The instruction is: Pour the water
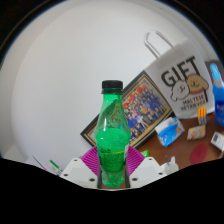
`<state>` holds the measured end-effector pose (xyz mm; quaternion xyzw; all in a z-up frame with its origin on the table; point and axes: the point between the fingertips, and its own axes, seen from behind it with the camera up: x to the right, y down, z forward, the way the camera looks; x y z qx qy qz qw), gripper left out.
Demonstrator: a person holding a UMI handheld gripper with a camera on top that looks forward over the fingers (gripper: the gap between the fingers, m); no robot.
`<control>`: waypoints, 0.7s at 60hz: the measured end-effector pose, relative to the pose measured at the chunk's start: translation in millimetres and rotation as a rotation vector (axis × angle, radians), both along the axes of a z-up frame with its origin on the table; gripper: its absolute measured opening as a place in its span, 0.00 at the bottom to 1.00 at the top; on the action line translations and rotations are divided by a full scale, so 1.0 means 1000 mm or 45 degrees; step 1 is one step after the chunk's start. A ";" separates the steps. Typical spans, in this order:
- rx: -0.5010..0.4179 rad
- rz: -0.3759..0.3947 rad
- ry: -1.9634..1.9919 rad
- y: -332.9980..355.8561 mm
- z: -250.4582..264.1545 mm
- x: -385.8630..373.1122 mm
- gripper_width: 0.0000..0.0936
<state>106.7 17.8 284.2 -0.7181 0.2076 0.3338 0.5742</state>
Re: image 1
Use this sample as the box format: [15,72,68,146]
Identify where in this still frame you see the white green shuttlecock tube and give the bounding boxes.
[49,159,64,177]

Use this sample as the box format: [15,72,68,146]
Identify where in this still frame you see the blue detergent bottle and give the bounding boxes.
[209,62,224,127]

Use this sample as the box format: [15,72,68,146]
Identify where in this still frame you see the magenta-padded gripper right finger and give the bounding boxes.
[125,146,167,188]

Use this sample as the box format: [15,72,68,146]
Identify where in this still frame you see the green plastic drink bottle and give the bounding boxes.
[94,79,132,188]

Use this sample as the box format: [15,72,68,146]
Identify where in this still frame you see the colourful puzzle cube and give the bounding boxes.
[187,107,208,141]

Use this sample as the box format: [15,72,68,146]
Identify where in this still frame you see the white printed paper gift bag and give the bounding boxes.
[143,30,216,120]

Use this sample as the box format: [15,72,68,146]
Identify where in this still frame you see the blue tissue pack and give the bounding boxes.
[155,116,186,148]

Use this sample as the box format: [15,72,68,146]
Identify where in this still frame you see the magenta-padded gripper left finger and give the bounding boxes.
[59,146,101,189]

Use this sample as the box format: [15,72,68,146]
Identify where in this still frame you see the framed cartoon group picture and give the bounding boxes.
[80,70,175,150]

